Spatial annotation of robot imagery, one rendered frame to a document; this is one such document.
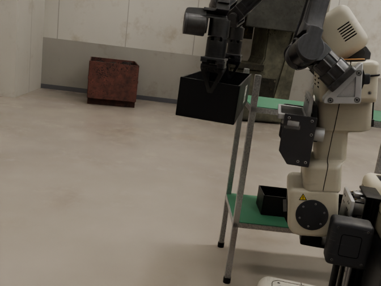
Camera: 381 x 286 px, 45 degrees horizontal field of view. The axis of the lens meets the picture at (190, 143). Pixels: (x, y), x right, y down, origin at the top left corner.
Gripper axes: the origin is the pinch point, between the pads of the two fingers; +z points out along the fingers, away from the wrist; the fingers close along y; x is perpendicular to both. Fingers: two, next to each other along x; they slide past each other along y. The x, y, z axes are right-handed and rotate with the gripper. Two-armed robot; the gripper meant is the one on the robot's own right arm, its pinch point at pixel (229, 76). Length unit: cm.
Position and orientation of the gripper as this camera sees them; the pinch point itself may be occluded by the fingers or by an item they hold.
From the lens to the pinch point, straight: 186.9
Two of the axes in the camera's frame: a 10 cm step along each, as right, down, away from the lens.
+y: -1.9, 2.1, -9.6
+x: 9.7, 1.7, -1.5
